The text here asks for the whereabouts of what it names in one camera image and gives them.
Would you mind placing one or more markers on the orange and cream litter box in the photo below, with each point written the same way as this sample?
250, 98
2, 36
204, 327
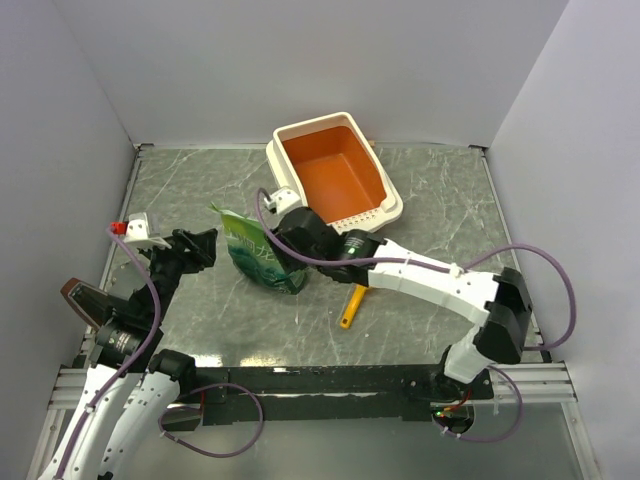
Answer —
328, 161

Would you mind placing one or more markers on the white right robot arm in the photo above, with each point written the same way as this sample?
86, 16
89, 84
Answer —
497, 305

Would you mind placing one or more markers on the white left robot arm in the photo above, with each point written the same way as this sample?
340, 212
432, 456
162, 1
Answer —
129, 382

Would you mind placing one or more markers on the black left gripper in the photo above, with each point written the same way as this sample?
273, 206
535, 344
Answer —
201, 246

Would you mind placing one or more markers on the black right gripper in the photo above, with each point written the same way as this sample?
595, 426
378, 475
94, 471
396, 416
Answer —
290, 261

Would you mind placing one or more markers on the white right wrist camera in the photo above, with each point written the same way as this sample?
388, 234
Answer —
282, 201

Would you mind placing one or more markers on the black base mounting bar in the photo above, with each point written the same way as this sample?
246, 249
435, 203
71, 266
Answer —
304, 393

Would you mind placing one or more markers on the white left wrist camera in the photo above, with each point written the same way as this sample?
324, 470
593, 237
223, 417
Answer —
139, 231

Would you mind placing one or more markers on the brown black side object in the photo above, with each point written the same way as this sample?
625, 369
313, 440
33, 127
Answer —
91, 304

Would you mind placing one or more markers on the green cat litter bag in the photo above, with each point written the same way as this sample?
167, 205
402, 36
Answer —
253, 256

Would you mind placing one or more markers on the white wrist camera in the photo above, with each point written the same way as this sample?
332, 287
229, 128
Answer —
139, 231
282, 201

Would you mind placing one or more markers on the yellow plastic litter scoop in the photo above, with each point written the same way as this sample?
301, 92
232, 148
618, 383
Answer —
352, 307

